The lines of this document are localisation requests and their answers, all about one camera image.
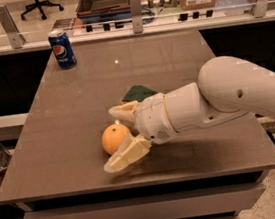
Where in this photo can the black office chair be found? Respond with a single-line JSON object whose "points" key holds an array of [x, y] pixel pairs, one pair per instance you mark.
{"points": [[39, 5]]}

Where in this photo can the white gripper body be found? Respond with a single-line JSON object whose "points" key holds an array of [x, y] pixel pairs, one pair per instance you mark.
{"points": [[151, 118]]}

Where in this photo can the grey table drawer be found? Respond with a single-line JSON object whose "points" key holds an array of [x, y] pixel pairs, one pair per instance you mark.
{"points": [[169, 206]]}

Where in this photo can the orange fruit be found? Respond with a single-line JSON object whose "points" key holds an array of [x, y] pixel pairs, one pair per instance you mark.
{"points": [[113, 136]]}

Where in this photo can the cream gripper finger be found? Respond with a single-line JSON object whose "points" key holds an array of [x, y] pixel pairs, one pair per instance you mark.
{"points": [[132, 149], [125, 111]]}

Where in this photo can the grey open tray box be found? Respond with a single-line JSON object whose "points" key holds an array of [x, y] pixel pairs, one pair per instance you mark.
{"points": [[90, 7]]}

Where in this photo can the green and yellow sponge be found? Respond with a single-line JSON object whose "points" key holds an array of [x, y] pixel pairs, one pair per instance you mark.
{"points": [[138, 93]]}

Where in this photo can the blue pepsi can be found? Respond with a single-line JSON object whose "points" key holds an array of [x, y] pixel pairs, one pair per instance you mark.
{"points": [[62, 49]]}

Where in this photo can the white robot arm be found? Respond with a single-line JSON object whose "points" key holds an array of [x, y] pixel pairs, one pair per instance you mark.
{"points": [[226, 89]]}

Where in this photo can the left metal glass bracket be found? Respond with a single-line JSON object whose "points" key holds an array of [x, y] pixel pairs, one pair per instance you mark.
{"points": [[14, 36]]}

